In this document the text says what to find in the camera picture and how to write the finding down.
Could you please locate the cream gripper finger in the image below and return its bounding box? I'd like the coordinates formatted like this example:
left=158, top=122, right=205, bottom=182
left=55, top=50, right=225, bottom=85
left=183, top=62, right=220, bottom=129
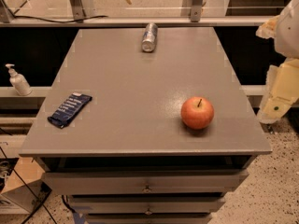
left=256, top=16, right=279, bottom=39
left=257, top=59, right=299, bottom=124

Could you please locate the red apple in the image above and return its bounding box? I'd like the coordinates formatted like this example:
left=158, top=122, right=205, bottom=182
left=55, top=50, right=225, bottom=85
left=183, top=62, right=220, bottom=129
left=180, top=97, right=214, bottom=130

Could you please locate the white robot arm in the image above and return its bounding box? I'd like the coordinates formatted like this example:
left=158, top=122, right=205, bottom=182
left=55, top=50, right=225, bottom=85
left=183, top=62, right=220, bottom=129
left=256, top=0, right=299, bottom=124

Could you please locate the silver redbull can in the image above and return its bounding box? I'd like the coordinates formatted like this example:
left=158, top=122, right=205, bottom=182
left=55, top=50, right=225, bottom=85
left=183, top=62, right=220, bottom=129
left=141, top=22, right=158, bottom=52

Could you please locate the top grey drawer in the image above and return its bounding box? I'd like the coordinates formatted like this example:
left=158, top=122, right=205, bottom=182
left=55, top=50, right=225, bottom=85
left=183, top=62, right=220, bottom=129
left=43, top=169, right=249, bottom=195

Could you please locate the grey drawer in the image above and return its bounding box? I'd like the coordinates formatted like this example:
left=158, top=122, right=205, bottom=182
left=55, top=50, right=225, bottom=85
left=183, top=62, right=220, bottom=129
left=85, top=214, right=212, bottom=224
left=69, top=195, right=225, bottom=214
left=43, top=169, right=249, bottom=195

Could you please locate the grey drawer cabinet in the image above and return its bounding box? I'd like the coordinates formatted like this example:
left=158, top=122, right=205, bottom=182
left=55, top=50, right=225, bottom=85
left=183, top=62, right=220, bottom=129
left=18, top=26, right=273, bottom=224

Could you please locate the blue snack packet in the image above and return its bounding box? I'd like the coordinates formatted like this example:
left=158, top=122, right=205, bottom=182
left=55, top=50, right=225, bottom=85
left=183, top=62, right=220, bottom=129
left=47, top=92, right=93, bottom=129

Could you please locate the middle grey drawer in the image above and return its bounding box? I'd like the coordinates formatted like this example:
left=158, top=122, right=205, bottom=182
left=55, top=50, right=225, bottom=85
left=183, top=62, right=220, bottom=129
left=69, top=195, right=225, bottom=214

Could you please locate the bottom grey drawer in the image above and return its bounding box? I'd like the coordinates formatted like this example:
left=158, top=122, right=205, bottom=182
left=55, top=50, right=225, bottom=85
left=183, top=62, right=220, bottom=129
left=85, top=214, right=212, bottom=224

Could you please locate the white pump bottle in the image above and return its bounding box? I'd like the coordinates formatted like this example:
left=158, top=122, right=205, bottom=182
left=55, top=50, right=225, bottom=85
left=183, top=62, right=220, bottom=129
left=6, top=63, right=32, bottom=96

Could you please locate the cardboard box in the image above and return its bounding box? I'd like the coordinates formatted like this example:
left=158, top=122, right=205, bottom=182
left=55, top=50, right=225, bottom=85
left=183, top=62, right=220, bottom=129
left=0, top=158, right=50, bottom=215

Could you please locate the right metal bracket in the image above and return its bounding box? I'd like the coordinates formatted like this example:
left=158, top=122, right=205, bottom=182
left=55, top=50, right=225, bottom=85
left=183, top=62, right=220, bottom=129
left=180, top=0, right=205, bottom=22

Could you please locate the metal bracket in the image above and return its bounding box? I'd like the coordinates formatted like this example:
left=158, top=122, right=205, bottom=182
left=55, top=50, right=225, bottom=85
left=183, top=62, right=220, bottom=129
left=180, top=0, right=205, bottom=22
left=69, top=0, right=96, bottom=22

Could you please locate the left metal bracket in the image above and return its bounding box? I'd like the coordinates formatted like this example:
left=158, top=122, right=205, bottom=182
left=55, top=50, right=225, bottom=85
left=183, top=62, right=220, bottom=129
left=69, top=0, right=96, bottom=22

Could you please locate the black cable on ledge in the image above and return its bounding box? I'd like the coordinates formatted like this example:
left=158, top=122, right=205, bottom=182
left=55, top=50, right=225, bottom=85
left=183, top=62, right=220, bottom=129
left=0, top=0, right=108, bottom=24

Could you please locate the black floor cable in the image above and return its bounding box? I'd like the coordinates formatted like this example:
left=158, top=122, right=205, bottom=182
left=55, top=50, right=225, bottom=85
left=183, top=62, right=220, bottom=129
left=0, top=126, right=58, bottom=224

